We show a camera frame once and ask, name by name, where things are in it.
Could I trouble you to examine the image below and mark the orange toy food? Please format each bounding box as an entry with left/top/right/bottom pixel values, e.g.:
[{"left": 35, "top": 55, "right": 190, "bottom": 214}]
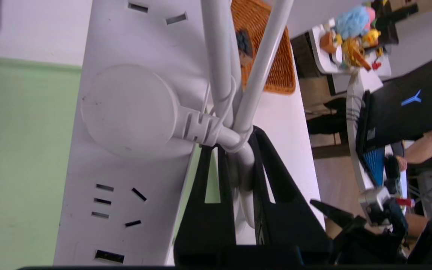
[{"left": 319, "top": 31, "right": 338, "bottom": 54}]

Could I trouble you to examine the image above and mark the white power strip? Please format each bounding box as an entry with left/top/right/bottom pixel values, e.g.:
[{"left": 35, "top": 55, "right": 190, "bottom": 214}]
[{"left": 53, "top": 0, "right": 216, "bottom": 267}]

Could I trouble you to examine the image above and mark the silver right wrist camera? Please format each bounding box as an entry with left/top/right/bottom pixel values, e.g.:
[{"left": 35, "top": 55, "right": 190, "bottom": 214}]
[{"left": 358, "top": 186, "right": 392, "bottom": 220}]

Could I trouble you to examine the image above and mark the person's bare forearm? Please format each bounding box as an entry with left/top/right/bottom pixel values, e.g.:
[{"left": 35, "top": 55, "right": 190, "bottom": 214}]
[{"left": 403, "top": 137, "right": 432, "bottom": 165}]

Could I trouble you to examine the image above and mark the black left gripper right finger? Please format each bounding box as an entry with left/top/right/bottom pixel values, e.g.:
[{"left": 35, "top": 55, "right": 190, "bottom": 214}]
[{"left": 252, "top": 126, "right": 331, "bottom": 265}]

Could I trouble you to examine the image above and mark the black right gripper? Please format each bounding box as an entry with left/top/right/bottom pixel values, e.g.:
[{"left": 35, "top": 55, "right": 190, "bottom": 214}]
[{"left": 309, "top": 199, "right": 408, "bottom": 265}]

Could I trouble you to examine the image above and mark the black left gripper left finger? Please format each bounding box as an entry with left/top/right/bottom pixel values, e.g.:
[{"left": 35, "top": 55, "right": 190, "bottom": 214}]
[{"left": 174, "top": 144, "right": 237, "bottom": 265}]

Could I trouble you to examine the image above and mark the white power strip cord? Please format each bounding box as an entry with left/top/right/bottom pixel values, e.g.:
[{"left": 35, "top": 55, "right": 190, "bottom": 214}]
[{"left": 80, "top": 0, "right": 294, "bottom": 229}]

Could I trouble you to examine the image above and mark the chocolate blueberry cake slice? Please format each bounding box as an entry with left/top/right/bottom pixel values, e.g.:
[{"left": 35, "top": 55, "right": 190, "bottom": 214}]
[{"left": 236, "top": 29, "right": 255, "bottom": 67}]

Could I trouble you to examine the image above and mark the white side table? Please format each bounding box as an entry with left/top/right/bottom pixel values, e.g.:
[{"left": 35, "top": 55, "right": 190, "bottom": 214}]
[{"left": 309, "top": 22, "right": 392, "bottom": 94}]

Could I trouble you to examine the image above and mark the light green plastic tray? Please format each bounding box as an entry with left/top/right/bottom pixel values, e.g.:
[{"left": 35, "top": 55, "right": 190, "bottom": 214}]
[{"left": 0, "top": 55, "right": 220, "bottom": 270}]

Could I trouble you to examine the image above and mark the orange wicker basket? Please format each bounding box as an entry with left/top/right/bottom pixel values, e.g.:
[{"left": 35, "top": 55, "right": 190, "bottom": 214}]
[{"left": 231, "top": 0, "right": 296, "bottom": 95}]

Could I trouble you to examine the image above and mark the black laptop with blue logo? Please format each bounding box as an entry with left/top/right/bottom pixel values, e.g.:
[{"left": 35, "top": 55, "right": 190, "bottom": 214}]
[{"left": 355, "top": 59, "right": 432, "bottom": 188}]

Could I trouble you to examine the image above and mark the yellow plush toy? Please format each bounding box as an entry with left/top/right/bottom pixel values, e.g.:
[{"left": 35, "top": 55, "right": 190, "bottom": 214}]
[{"left": 362, "top": 29, "right": 381, "bottom": 48}]

